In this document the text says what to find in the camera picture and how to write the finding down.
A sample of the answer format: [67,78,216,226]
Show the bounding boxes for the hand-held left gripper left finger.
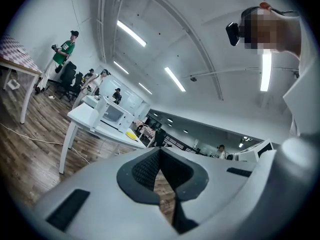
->
[32,146,180,240]

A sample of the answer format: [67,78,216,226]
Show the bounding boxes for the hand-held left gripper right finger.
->
[159,146,261,235]

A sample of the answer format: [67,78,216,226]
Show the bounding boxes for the white microwave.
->
[99,97,136,134]

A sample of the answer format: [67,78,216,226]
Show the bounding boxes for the white microwave door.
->
[89,97,109,133]

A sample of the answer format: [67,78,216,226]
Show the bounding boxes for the pink checkered table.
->
[136,123,156,149]
[0,35,43,125]

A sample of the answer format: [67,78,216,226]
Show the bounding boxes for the white table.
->
[81,95,107,110]
[58,102,148,175]

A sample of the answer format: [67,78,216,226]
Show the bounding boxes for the long ceiling light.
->
[116,20,148,48]
[138,82,153,95]
[164,66,187,93]
[113,60,130,75]
[260,50,273,92]

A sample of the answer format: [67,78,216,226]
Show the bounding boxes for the person's white shirt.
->
[282,16,320,140]

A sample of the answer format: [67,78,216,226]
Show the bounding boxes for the person's head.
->
[241,6,302,60]

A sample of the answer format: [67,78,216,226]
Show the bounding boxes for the white ceiling pipe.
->
[96,0,107,64]

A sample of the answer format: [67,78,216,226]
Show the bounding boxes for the white floor cable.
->
[0,122,91,164]

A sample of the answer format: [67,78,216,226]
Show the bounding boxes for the black head-worn camera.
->
[225,21,245,47]

